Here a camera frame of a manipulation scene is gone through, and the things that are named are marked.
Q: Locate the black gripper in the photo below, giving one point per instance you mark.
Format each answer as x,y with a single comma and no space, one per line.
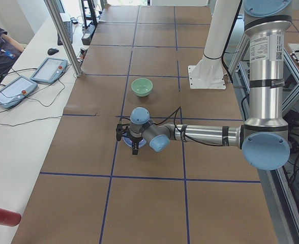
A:
135,140

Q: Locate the blue bowl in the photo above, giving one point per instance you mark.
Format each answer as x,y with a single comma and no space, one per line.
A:
128,142

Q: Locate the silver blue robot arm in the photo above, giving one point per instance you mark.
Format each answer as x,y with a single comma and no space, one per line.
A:
263,136

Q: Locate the green bowl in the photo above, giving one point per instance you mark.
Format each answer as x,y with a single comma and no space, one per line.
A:
142,87

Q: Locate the far teach pendant tablet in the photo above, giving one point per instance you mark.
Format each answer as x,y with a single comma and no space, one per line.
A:
50,70

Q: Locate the teach pendant tablet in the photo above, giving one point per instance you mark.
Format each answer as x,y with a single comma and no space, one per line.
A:
16,91
50,70

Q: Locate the black computer mouse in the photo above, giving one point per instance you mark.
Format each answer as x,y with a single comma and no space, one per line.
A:
52,51

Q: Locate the near teach pendant tablet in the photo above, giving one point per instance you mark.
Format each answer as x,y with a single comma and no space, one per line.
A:
16,91

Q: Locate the black keyboard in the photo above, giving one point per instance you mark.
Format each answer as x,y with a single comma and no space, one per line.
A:
68,29

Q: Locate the red cylinder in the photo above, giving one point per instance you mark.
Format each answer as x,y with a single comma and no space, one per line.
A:
9,218

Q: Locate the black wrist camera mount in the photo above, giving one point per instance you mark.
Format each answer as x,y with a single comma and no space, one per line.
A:
121,131

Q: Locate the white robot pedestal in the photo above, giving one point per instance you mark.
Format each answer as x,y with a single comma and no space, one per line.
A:
208,73

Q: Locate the aluminium frame post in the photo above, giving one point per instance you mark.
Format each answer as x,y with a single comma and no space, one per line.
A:
58,22

